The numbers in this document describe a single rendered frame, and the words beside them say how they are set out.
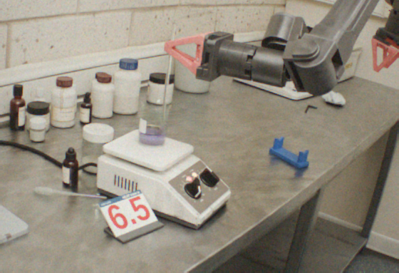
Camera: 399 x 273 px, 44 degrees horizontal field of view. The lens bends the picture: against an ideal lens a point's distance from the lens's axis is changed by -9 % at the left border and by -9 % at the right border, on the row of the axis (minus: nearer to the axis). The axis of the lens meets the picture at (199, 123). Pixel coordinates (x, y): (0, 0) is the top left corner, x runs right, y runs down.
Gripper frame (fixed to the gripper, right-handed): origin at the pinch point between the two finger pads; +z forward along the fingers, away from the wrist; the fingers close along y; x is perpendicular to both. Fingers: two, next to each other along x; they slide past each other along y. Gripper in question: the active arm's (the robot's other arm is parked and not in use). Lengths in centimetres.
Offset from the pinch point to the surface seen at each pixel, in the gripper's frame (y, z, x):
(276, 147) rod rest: -31.6, -15.4, 24.5
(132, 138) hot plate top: 1.3, 4.5, 16.9
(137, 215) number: 13.6, -3.1, 24.1
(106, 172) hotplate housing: 8.7, 5.5, 21.0
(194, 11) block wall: -86, 27, 5
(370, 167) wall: -139, -43, 64
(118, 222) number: 17.4, -1.6, 24.0
